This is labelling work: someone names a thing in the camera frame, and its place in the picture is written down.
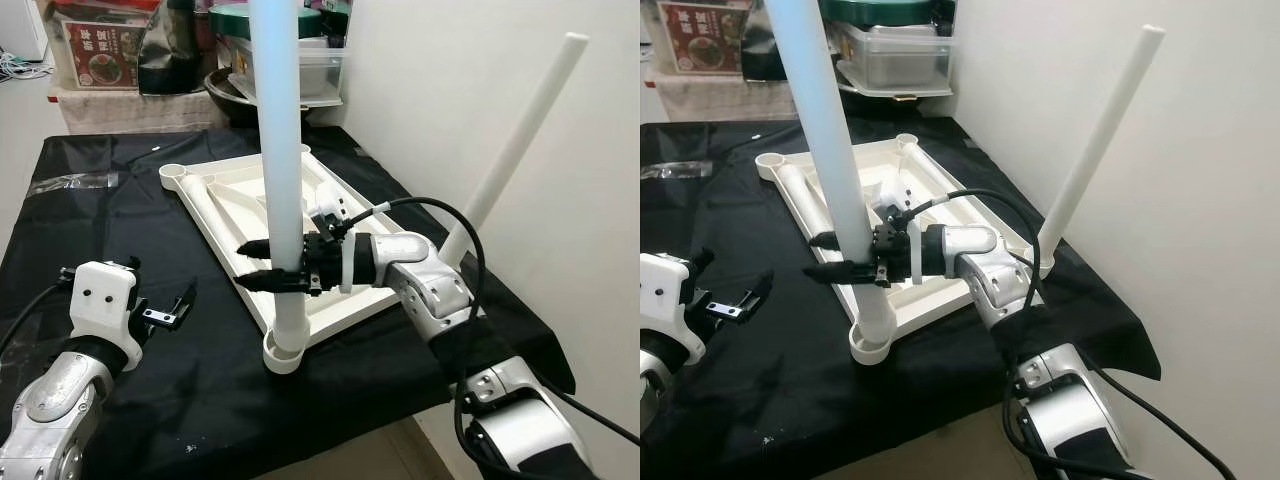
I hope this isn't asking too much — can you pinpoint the beige cloth-covered bench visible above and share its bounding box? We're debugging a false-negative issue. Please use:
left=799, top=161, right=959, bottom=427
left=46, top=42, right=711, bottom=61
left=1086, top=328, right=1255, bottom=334
left=655, top=70, right=801, bottom=123
left=50, top=85, right=236, bottom=136

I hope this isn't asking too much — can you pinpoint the clear tape strip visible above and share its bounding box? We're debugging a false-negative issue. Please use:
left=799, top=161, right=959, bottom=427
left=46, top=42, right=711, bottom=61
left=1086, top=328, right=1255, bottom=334
left=30, top=172, right=121, bottom=197

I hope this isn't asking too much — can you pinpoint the green pot lid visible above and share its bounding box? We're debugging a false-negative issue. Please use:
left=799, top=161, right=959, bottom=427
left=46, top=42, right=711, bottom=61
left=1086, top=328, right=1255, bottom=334
left=210, top=0, right=351, bottom=39
left=815, top=0, right=951, bottom=26

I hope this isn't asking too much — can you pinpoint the black tablecloth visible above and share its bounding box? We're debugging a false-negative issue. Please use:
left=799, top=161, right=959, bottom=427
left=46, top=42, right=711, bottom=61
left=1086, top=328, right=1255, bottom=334
left=640, top=118, right=1161, bottom=480
left=0, top=125, right=579, bottom=480

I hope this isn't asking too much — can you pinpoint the black metal basin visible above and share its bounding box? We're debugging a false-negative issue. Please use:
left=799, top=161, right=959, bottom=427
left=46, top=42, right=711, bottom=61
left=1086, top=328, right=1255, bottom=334
left=205, top=68, right=263, bottom=126

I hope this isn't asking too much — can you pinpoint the glossy black bag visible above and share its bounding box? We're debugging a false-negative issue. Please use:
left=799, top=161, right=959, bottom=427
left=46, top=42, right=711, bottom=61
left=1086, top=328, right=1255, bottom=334
left=138, top=0, right=216, bottom=98
left=740, top=0, right=791, bottom=83

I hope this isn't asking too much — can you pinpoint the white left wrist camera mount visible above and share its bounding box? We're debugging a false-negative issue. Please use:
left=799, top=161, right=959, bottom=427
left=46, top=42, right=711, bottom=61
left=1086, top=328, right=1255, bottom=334
left=640, top=252, right=706, bottom=366
left=68, top=260, right=146, bottom=373

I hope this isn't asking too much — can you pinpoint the red food-print box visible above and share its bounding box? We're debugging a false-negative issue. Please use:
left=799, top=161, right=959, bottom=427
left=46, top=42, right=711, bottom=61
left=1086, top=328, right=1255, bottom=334
left=665, top=0, right=746, bottom=76
left=60, top=18, right=146, bottom=91

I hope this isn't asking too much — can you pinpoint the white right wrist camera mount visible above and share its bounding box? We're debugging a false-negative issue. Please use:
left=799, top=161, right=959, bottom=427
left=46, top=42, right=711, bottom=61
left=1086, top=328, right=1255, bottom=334
left=872, top=175, right=926, bottom=284
left=308, top=183, right=359, bottom=294

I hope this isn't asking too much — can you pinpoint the clear bin with orange lid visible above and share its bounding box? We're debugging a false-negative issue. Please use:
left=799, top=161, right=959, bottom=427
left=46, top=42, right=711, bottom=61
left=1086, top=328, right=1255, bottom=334
left=40, top=0, right=161, bottom=93

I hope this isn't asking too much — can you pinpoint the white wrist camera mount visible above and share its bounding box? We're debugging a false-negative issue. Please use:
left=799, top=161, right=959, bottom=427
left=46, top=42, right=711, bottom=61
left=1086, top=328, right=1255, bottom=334
left=640, top=252, right=706, bottom=366
left=68, top=260, right=146, bottom=373
left=872, top=175, right=926, bottom=284
left=308, top=183, right=359, bottom=294

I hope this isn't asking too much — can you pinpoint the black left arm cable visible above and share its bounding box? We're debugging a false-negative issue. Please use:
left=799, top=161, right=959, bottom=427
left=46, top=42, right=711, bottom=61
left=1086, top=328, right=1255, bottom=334
left=0, top=283, right=73, bottom=356

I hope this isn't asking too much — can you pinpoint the clear plastic storage box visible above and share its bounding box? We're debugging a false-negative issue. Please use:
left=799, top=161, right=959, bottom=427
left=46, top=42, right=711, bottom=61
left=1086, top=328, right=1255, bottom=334
left=835, top=20, right=956, bottom=98
left=225, top=35, right=349, bottom=106

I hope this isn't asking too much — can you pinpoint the white appliance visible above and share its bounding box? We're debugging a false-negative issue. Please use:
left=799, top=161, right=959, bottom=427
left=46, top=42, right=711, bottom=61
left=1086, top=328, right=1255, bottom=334
left=0, top=0, right=49, bottom=63

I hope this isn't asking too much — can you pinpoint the white plastic table top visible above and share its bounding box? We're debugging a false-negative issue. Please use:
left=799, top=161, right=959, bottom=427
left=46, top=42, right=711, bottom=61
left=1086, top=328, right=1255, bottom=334
left=755, top=133, right=1063, bottom=366
left=158, top=148, right=471, bottom=376

